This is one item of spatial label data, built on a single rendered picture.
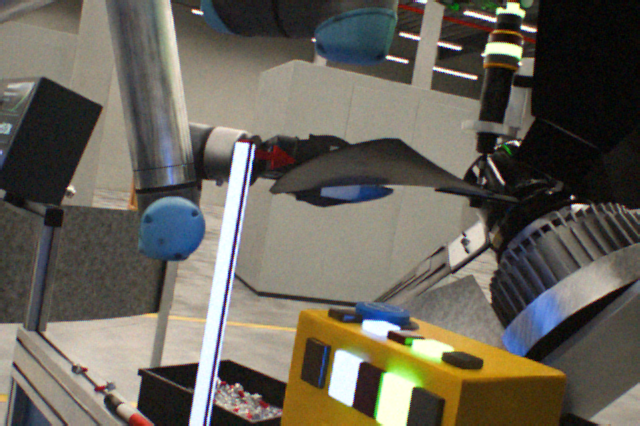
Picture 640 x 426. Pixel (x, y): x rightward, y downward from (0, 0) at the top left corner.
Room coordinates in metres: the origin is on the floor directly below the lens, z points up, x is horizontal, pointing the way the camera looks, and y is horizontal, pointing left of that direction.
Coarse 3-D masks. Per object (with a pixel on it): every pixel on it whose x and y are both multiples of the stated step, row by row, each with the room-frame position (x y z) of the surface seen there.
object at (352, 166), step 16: (352, 144) 0.75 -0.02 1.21; (368, 144) 0.74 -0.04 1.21; (384, 144) 0.73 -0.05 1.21; (400, 144) 0.73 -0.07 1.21; (320, 160) 0.79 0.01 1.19; (336, 160) 0.79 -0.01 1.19; (352, 160) 0.79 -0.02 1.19; (368, 160) 0.79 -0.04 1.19; (384, 160) 0.78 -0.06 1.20; (400, 160) 0.78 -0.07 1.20; (416, 160) 0.77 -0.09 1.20; (288, 176) 0.84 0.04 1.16; (304, 176) 0.85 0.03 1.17; (320, 176) 0.86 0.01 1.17; (336, 176) 0.86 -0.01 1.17; (352, 176) 0.87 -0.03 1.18; (368, 176) 0.87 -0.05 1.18; (384, 176) 0.87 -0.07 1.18; (400, 176) 0.86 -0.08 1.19; (416, 176) 0.85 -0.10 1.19; (432, 176) 0.83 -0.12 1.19; (448, 176) 0.81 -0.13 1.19; (272, 192) 0.89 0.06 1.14; (480, 192) 0.88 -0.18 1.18
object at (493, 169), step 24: (504, 144) 0.99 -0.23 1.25; (504, 168) 0.97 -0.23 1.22; (528, 168) 0.96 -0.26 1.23; (504, 192) 0.96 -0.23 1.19; (528, 192) 0.95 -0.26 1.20; (552, 192) 0.96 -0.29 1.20; (576, 192) 0.93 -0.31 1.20; (480, 216) 1.00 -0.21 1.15; (504, 216) 0.97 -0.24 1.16; (528, 216) 0.91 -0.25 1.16; (504, 240) 0.93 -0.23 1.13
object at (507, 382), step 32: (320, 320) 0.50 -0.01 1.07; (416, 320) 0.55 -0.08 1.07; (352, 352) 0.47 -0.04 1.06; (384, 352) 0.45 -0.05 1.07; (416, 352) 0.44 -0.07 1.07; (480, 352) 0.47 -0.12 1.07; (288, 384) 0.52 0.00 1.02; (416, 384) 0.42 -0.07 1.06; (448, 384) 0.40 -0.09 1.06; (480, 384) 0.41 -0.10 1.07; (512, 384) 0.42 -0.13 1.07; (544, 384) 0.44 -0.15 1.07; (288, 416) 0.51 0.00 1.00; (320, 416) 0.49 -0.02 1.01; (352, 416) 0.46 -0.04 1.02; (448, 416) 0.40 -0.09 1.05; (480, 416) 0.41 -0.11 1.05; (512, 416) 0.43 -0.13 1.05; (544, 416) 0.44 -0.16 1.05
